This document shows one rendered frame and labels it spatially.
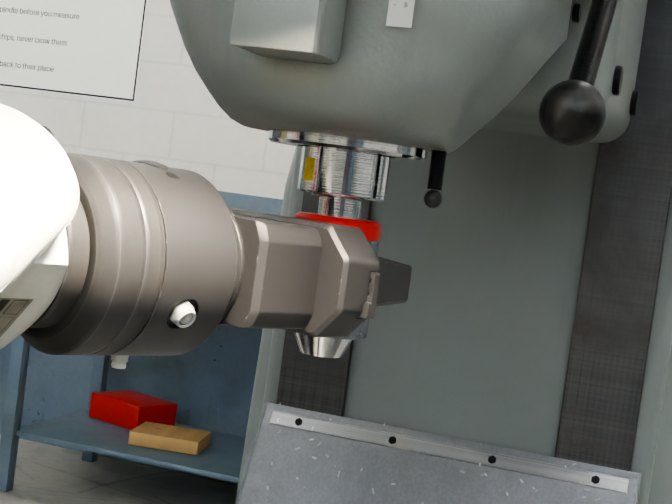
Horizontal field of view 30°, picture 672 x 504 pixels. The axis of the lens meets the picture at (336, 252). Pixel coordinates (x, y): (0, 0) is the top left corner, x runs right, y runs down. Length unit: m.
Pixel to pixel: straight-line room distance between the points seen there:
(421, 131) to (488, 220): 0.43
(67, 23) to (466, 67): 5.09
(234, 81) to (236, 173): 4.63
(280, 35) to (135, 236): 0.11
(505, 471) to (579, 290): 0.16
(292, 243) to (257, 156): 4.62
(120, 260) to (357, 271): 0.13
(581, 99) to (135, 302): 0.21
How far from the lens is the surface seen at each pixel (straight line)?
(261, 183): 5.19
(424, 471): 1.04
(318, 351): 0.67
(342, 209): 0.66
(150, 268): 0.53
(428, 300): 1.04
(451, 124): 0.62
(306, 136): 0.64
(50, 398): 5.65
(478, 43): 0.59
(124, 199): 0.53
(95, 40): 5.57
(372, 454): 1.05
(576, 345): 1.02
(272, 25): 0.55
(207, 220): 0.56
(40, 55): 5.70
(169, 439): 4.73
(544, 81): 0.75
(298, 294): 0.60
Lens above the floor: 1.29
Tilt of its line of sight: 3 degrees down
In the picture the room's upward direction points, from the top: 8 degrees clockwise
